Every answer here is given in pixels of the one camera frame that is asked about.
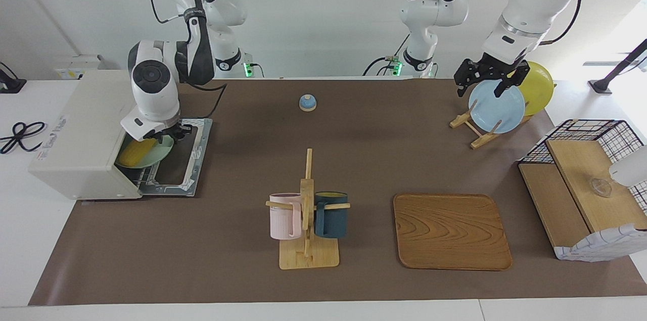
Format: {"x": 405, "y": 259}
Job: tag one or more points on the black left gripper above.
{"x": 494, "y": 68}

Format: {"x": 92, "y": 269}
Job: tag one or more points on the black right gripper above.
{"x": 174, "y": 132}

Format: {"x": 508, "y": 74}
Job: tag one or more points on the pale green plate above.
{"x": 160, "y": 155}

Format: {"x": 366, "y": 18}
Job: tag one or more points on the yellow corn cob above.
{"x": 136, "y": 153}

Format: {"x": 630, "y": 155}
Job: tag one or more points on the glass oven door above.
{"x": 202, "y": 159}

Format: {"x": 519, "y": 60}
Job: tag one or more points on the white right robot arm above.
{"x": 151, "y": 78}

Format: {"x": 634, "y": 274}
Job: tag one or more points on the cream toaster oven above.
{"x": 81, "y": 139}

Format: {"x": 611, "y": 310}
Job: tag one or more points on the light blue plate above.
{"x": 498, "y": 111}

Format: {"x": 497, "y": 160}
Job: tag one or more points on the yellow plate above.
{"x": 540, "y": 88}

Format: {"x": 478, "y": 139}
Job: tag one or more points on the wooden plate rack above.
{"x": 480, "y": 140}

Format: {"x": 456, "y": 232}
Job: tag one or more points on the brown table mat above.
{"x": 227, "y": 240}

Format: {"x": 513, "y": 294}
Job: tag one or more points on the black stand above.
{"x": 614, "y": 74}

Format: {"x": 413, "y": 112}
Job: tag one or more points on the wooden step shelf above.
{"x": 581, "y": 169}

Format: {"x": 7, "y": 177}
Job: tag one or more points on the pink mug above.
{"x": 282, "y": 217}

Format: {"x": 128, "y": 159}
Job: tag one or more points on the small blue call bell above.
{"x": 307, "y": 103}

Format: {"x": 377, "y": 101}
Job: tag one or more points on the brown wooden tray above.
{"x": 452, "y": 232}

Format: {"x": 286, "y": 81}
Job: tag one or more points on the small clear glass bowl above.
{"x": 601, "y": 187}

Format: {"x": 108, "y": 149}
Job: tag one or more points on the white rounded device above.
{"x": 632, "y": 169}

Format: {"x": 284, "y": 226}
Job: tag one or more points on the wooden mug rack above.
{"x": 307, "y": 255}

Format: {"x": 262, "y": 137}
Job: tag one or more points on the dark blue mug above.
{"x": 333, "y": 220}

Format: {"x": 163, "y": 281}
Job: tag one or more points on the white checkered cloth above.
{"x": 606, "y": 245}

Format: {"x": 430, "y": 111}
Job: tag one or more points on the black clamp mount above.
{"x": 10, "y": 83}

